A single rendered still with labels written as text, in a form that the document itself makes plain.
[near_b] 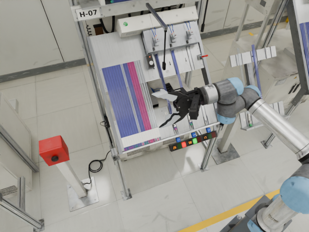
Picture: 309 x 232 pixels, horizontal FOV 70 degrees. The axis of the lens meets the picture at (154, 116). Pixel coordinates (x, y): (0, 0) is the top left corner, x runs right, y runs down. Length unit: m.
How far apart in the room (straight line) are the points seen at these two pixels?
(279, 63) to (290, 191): 1.65
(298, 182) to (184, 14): 1.07
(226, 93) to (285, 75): 1.44
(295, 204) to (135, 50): 1.10
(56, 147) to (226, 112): 0.96
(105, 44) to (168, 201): 1.33
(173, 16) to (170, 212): 1.46
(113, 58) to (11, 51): 1.94
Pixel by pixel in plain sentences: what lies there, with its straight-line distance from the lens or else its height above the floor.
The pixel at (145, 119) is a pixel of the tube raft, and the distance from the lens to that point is 1.36.
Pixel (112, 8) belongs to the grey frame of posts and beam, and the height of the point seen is 1.35.
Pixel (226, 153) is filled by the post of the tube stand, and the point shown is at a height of 0.01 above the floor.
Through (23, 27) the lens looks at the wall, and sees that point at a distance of 3.00.
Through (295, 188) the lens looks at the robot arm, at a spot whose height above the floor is 1.17.
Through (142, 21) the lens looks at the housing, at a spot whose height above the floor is 1.25.
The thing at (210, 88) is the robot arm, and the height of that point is 1.31.
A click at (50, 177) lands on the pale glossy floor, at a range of 2.27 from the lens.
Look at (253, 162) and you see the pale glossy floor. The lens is 2.33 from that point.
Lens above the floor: 1.89
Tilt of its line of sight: 50 degrees down
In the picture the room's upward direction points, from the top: straight up
